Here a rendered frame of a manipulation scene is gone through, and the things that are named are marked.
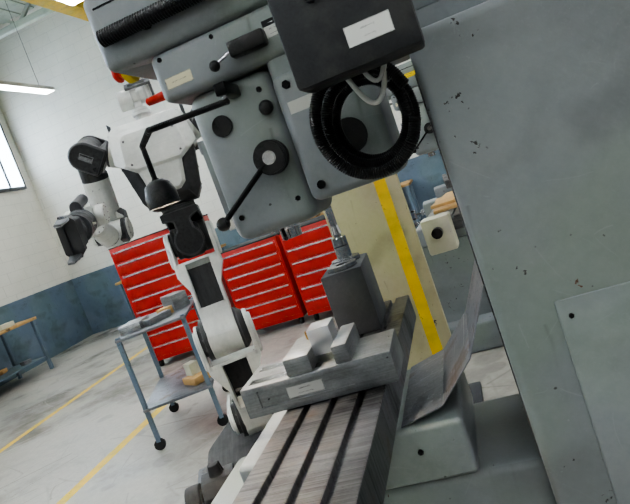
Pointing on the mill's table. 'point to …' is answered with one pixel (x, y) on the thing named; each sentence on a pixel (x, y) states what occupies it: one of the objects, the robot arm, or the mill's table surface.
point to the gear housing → (197, 78)
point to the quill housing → (289, 207)
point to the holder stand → (354, 293)
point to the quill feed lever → (266, 151)
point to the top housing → (123, 57)
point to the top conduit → (143, 19)
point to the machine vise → (327, 373)
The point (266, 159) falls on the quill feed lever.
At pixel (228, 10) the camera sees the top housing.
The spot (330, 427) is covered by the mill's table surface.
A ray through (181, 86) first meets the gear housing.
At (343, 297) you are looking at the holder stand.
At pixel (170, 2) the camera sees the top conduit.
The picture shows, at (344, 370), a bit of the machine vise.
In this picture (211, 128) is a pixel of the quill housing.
